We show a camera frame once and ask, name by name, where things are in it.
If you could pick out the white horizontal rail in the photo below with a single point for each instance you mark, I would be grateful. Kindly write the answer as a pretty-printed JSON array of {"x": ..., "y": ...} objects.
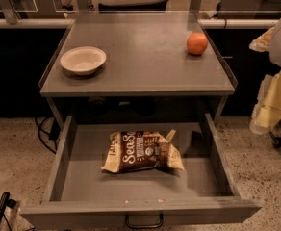
[{"x": 205, "y": 23}]

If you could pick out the brown sea salt chip bag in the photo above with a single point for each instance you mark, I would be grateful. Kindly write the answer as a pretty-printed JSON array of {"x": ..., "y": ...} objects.
[{"x": 140, "y": 150}]

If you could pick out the orange fruit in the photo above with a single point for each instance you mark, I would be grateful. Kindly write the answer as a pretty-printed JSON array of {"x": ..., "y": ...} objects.
[{"x": 197, "y": 43}]

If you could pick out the open grey top drawer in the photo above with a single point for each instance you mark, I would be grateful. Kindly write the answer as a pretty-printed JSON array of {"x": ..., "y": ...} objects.
[{"x": 80, "y": 195}]

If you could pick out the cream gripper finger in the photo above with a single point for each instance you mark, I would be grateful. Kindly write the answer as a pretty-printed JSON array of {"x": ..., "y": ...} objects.
[
  {"x": 267, "y": 112},
  {"x": 263, "y": 42}
]

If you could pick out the grey cabinet counter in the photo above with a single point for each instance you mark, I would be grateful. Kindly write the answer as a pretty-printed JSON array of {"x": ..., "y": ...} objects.
[{"x": 146, "y": 55}]

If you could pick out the white paper bowl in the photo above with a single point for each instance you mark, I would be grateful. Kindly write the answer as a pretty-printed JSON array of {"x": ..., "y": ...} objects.
[{"x": 83, "y": 60}]

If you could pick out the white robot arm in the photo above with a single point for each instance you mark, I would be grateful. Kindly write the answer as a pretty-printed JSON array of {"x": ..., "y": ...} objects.
[{"x": 275, "y": 48}]

